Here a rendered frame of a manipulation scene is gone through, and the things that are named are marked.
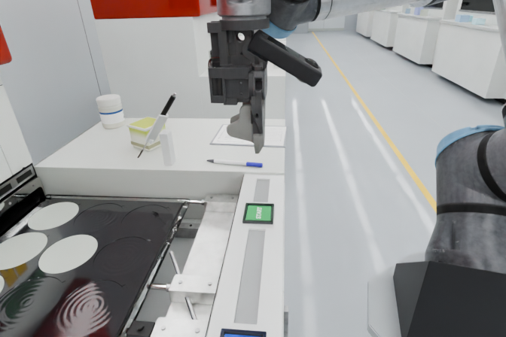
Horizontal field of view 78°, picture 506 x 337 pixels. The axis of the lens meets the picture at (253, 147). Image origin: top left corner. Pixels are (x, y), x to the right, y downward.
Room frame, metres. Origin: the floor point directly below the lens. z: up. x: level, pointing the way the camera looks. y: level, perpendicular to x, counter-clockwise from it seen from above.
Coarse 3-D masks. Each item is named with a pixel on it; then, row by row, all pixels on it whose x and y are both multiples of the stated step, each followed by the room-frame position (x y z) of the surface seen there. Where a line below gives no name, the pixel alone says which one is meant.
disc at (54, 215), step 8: (48, 208) 0.60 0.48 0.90; (56, 208) 0.60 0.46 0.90; (64, 208) 0.60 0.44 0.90; (72, 208) 0.60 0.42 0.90; (32, 216) 0.58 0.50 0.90; (40, 216) 0.57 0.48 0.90; (48, 216) 0.57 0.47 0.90; (56, 216) 0.57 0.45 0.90; (64, 216) 0.57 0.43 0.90; (72, 216) 0.57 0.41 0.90; (32, 224) 0.55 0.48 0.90; (40, 224) 0.55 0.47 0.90; (48, 224) 0.54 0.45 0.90; (56, 224) 0.54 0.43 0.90
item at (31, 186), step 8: (24, 184) 0.64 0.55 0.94; (32, 184) 0.66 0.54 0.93; (40, 184) 0.68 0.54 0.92; (16, 192) 0.61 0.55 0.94; (24, 192) 0.63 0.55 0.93; (40, 192) 0.68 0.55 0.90; (0, 200) 0.58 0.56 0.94; (8, 200) 0.59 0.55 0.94; (16, 200) 0.60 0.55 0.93; (40, 200) 0.68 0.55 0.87; (0, 208) 0.56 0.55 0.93; (8, 208) 0.58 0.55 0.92; (32, 208) 0.64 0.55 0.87; (0, 216) 0.55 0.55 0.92; (24, 216) 0.61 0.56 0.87
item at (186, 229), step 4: (180, 224) 0.59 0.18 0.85; (184, 224) 0.59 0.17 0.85; (188, 224) 0.59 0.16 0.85; (192, 224) 0.59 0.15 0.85; (196, 224) 0.59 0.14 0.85; (180, 228) 0.58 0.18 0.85; (184, 228) 0.58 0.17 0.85; (188, 228) 0.58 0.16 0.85; (192, 228) 0.58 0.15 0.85; (196, 228) 0.58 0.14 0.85; (176, 232) 0.58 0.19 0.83; (180, 232) 0.58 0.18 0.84; (184, 232) 0.58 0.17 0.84; (188, 232) 0.58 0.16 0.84; (192, 232) 0.58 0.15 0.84; (196, 232) 0.57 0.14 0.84; (176, 236) 0.58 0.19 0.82; (180, 236) 0.58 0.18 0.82; (184, 236) 0.58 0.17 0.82; (188, 236) 0.58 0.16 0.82; (192, 236) 0.58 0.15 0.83
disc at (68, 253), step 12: (60, 240) 0.49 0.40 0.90; (72, 240) 0.49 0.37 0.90; (84, 240) 0.49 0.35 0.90; (48, 252) 0.46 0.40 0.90; (60, 252) 0.46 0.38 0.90; (72, 252) 0.46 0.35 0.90; (84, 252) 0.46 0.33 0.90; (48, 264) 0.43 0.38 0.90; (60, 264) 0.43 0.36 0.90; (72, 264) 0.43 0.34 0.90
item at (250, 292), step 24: (240, 192) 0.56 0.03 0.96; (264, 192) 0.56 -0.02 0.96; (240, 216) 0.47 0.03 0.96; (240, 240) 0.41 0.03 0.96; (264, 240) 0.41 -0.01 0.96; (240, 264) 0.36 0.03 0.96; (264, 264) 0.36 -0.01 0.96; (240, 288) 0.32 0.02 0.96; (264, 288) 0.31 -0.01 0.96; (216, 312) 0.28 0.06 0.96; (240, 312) 0.28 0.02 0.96; (264, 312) 0.27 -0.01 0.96; (216, 336) 0.24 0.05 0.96
